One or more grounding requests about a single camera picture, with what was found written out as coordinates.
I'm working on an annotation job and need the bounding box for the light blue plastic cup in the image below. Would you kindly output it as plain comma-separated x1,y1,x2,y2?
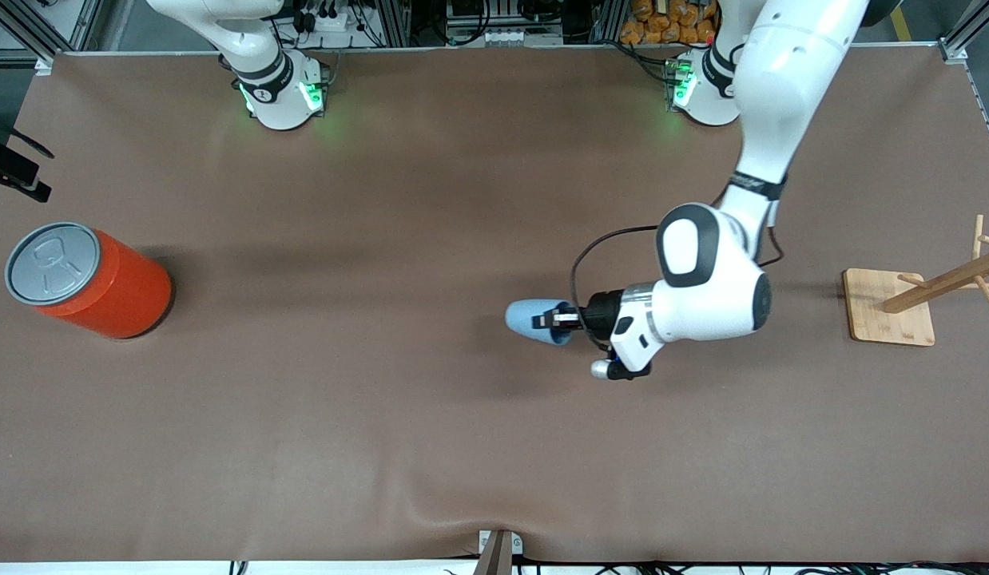
505,299,574,346

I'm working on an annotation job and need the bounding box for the wooden cup stand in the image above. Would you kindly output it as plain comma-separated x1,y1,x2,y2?
843,214,989,347

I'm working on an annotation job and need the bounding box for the brown table cover sheet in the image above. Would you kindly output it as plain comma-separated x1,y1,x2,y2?
0,46,989,564

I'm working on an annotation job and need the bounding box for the orange can with grey lid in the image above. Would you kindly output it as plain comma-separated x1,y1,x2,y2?
5,221,174,340

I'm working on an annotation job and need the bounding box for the brown mounting bar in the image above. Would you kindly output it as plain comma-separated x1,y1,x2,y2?
472,530,514,575

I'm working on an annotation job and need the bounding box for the white power strip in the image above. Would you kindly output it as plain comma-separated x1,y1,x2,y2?
447,26,563,47
291,0,367,33

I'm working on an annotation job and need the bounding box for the orange snack bag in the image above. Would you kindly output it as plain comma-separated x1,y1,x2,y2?
620,0,719,46

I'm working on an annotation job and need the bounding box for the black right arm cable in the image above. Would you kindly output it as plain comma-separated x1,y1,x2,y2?
0,106,56,159

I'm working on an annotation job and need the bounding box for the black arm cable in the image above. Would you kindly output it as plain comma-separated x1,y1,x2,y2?
570,225,785,354
0,106,56,159

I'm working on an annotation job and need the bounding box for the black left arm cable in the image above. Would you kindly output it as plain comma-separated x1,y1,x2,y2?
570,225,785,354

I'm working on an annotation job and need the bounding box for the aluminium frame post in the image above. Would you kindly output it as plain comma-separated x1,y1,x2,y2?
373,0,411,47
0,0,104,73
590,0,630,45
938,0,989,65

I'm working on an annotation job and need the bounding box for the grey metal bracket plate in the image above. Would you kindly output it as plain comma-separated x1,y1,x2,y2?
479,529,524,556

